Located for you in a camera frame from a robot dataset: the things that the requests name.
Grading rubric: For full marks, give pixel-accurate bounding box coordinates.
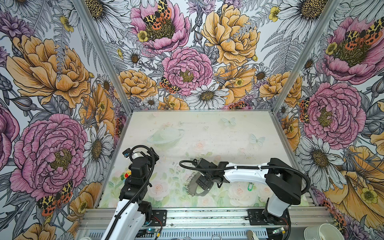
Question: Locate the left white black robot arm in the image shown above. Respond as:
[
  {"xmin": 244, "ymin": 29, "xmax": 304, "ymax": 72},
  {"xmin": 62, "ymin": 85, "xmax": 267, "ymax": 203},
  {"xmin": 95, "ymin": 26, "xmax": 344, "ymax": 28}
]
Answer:
[{"xmin": 102, "ymin": 145, "xmax": 159, "ymax": 240}]

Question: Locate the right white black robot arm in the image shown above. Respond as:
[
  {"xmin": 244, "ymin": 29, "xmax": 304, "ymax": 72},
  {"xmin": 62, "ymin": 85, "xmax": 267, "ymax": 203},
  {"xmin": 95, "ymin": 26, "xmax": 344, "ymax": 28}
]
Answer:
[{"xmin": 179, "ymin": 158, "xmax": 311, "ymax": 225}]

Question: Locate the colourful flower toy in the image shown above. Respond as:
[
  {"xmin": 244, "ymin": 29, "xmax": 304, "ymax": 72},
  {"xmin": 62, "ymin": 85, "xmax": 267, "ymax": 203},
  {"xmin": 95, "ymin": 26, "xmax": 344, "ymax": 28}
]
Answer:
[{"xmin": 121, "ymin": 170, "xmax": 132, "ymax": 181}]

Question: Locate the white paper cup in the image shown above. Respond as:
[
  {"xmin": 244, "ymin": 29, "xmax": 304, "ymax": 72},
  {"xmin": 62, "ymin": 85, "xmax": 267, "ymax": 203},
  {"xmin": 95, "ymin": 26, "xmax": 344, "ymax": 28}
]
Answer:
[{"xmin": 304, "ymin": 224, "xmax": 344, "ymax": 240}]

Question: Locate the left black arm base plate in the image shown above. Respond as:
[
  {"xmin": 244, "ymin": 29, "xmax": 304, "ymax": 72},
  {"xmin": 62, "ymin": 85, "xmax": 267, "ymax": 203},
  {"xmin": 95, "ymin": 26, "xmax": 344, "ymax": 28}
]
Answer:
[{"xmin": 149, "ymin": 210, "xmax": 168, "ymax": 227}]

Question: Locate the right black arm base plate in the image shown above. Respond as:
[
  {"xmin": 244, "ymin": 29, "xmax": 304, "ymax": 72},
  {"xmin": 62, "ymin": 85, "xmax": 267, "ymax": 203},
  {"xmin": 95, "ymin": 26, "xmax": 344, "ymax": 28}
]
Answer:
[{"xmin": 245, "ymin": 209, "xmax": 290, "ymax": 226}]

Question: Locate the small circuit board with wires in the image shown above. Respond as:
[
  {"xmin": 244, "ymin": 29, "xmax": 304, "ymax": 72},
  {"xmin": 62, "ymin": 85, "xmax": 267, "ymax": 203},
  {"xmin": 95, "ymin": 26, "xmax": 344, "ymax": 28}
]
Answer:
[{"xmin": 136, "ymin": 228, "xmax": 162, "ymax": 240}]

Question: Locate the aluminium mounting rail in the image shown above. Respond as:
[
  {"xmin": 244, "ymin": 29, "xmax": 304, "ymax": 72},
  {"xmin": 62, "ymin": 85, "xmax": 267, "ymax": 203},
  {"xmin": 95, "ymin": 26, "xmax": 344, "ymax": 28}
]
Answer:
[{"xmin": 79, "ymin": 206, "xmax": 333, "ymax": 230}]

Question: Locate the slotted grey cable duct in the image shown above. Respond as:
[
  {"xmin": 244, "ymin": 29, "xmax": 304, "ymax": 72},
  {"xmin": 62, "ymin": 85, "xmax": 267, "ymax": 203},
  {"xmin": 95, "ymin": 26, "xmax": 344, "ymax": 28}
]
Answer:
[{"xmin": 86, "ymin": 229, "xmax": 269, "ymax": 240}]

